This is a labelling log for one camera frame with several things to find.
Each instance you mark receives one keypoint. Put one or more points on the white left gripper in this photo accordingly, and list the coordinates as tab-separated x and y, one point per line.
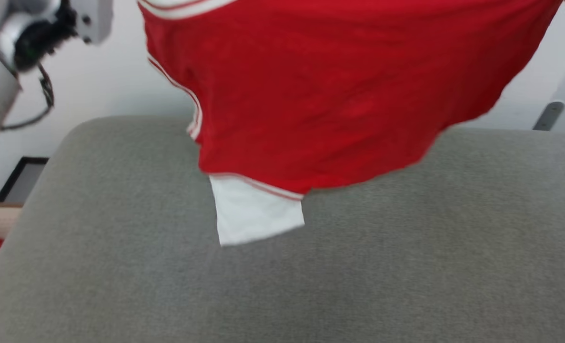
94	19

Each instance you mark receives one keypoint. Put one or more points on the red and white jersey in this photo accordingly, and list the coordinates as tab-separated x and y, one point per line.
335	85

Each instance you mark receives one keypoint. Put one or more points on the black floor edge strip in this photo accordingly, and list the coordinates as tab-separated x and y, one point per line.
18	178

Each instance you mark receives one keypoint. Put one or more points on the grey metal post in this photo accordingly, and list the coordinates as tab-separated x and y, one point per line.
548	116

